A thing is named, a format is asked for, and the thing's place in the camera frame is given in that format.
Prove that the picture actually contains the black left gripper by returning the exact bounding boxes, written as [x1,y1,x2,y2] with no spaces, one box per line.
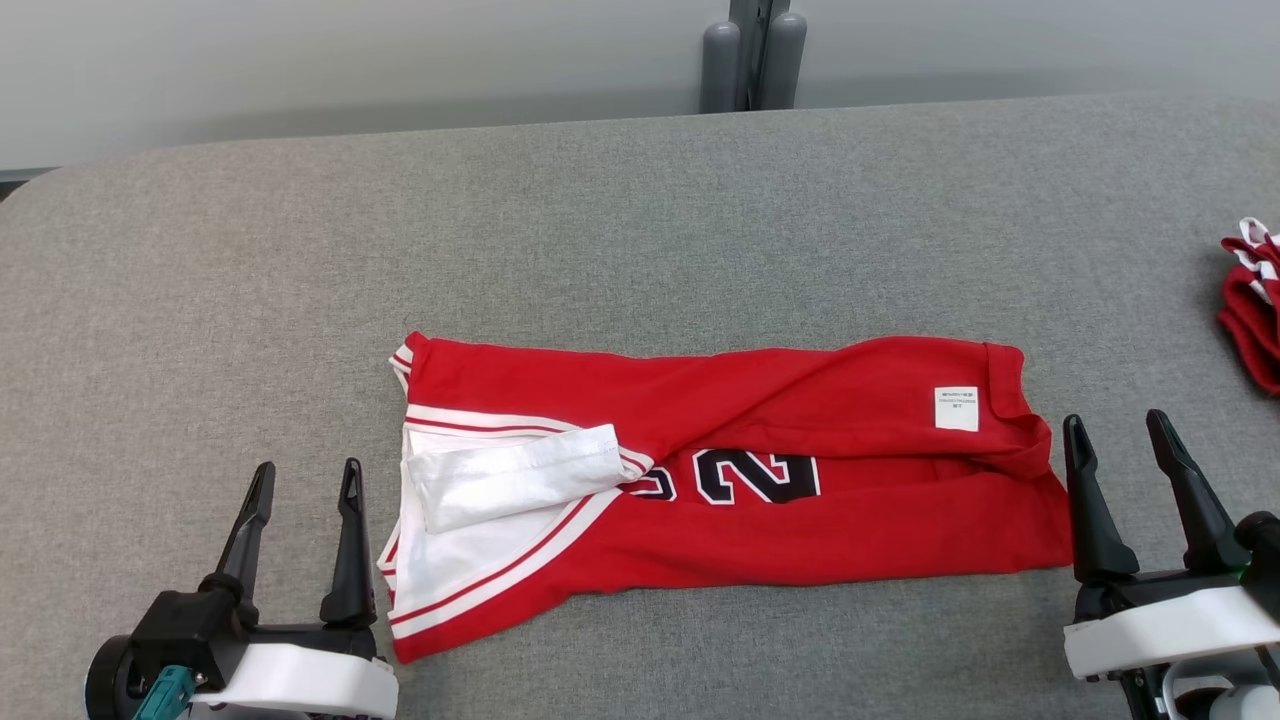
[128,458,381,691]

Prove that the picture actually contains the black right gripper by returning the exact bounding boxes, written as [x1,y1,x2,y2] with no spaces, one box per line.
[1062,408,1280,626]

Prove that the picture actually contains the red shorts with white panel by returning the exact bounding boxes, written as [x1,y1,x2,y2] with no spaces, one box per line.
[1217,217,1280,396]

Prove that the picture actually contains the red basketball jersey black lettering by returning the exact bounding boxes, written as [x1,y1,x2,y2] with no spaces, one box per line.
[376,332,1076,665]

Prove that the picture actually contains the teal cable connector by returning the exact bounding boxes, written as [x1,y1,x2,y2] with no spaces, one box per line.
[133,665,198,720]

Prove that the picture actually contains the grey cylindrical post foot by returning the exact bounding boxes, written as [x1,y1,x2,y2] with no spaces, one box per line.
[757,12,808,110]
[699,20,742,114]

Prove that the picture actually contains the grey metal partition post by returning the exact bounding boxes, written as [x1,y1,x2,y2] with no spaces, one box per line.
[728,0,793,111]

